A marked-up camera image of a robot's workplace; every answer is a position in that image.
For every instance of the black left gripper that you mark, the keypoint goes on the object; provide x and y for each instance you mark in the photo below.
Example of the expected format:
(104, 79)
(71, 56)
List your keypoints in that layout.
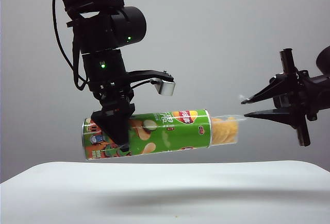
(113, 97)

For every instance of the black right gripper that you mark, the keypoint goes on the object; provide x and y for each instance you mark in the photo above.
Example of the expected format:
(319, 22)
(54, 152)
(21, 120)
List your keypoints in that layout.
(305, 95)

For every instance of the transparent plastic chip tray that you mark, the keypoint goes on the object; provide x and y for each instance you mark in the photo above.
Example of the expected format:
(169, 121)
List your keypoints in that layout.
(241, 118)

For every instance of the green potato chips tube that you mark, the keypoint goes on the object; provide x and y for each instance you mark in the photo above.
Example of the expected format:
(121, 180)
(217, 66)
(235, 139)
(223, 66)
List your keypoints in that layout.
(167, 136)

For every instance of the stack of yellow potato chips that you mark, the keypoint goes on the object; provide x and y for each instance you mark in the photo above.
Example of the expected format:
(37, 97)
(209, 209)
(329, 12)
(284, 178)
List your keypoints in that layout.
(224, 131)

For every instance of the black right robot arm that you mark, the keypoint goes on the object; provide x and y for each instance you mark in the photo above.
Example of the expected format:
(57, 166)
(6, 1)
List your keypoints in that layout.
(324, 79)

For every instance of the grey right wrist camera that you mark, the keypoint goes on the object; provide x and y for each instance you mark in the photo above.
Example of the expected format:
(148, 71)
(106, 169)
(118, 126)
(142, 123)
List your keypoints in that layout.
(282, 102)

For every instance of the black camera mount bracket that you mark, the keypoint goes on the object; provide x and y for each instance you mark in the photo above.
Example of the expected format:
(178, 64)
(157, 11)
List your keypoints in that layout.
(149, 73)

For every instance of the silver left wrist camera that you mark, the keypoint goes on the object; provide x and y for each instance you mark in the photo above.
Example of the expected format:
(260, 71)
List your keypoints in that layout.
(165, 87)

